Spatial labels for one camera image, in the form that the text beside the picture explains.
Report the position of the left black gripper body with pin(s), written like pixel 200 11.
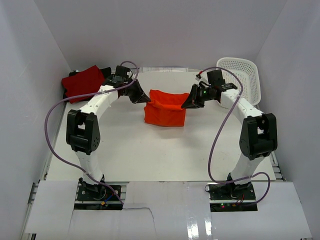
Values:
pixel 124 84

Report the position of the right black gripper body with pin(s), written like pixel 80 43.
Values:
pixel 206 93

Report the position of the orange t shirt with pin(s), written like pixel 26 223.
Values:
pixel 165 109

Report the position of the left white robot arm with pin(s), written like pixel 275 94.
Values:
pixel 83 131

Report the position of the folded black t shirt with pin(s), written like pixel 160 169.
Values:
pixel 106 71

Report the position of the white label strip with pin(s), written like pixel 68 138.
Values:
pixel 163 69

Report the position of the white plastic basket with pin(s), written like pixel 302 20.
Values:
pixel 247 73

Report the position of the folded red t shirt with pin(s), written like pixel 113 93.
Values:
pixel 83 83

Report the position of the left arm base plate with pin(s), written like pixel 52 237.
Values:
pixel 99 199

